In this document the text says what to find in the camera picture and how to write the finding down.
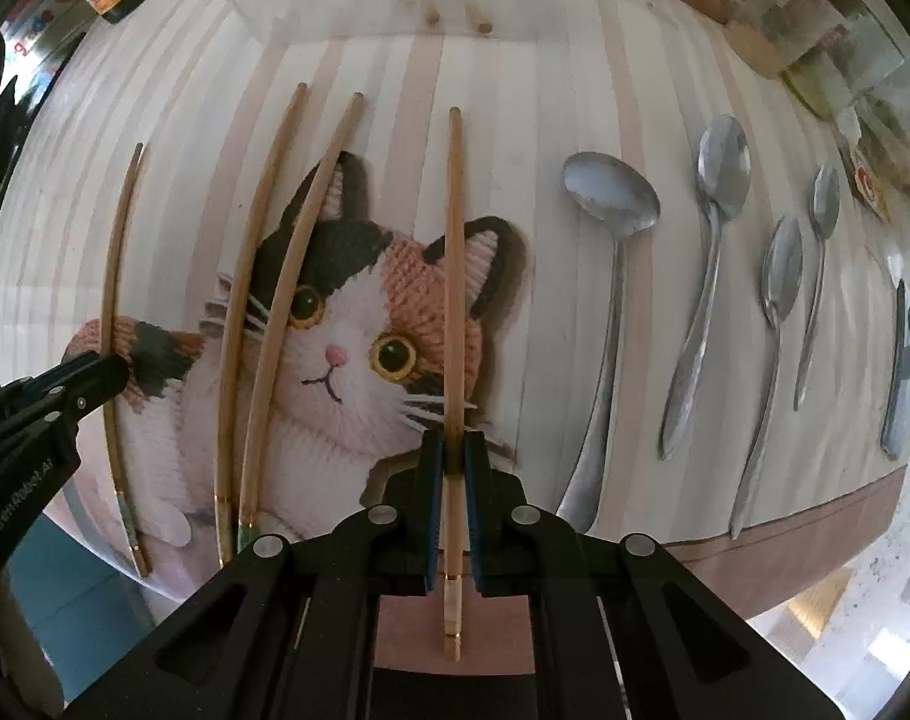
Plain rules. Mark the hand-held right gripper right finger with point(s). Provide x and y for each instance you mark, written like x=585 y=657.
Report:
x=476 y=517

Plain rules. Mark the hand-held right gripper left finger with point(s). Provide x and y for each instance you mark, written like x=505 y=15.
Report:
x=431 y=517

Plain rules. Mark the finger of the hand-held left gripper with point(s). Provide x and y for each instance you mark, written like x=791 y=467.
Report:
x=87 y=384

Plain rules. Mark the long bamboo chopstick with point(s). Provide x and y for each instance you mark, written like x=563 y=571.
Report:
x=258 y=390
x=239 y=307
x=455 y=277
x=108 y=337

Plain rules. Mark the large steel serving spoon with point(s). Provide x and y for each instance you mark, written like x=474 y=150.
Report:
x=612 y=195

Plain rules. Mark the small steel spoon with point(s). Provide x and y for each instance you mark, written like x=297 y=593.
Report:
x=824 y=202
x=781 y=262

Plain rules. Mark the medium steel spoon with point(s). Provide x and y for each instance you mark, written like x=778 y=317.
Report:
x=723 y=165

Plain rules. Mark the teal cabinet front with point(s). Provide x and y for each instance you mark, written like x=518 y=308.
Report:
x=65 y=600

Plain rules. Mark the cat printed striped mat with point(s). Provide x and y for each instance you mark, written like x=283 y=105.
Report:
x=500 y=127

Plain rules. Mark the grey metal utensil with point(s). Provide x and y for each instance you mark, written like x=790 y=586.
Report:
x=898 y=367

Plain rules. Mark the small printed box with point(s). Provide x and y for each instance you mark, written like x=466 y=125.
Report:
x=867 y=184

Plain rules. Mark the colourful wall sticker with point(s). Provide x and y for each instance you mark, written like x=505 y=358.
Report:
x=20 y=37

